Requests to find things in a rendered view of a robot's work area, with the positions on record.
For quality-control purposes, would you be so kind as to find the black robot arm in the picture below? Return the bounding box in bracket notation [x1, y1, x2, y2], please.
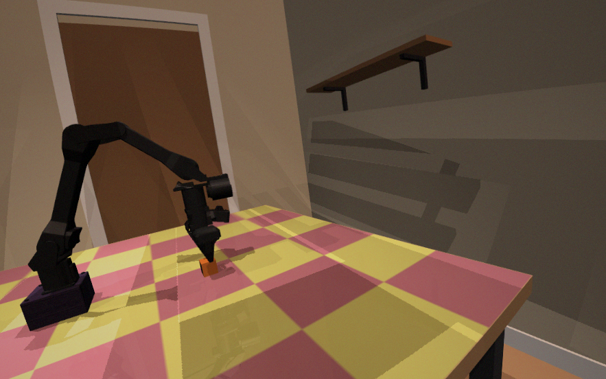
[28, 122, 233, 295]

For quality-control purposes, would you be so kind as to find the orange block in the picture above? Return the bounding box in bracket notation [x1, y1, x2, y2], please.
[199, 258, 218, 277]

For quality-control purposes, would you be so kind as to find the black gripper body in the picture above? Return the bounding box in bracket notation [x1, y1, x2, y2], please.
[185, 202, 221, 244]

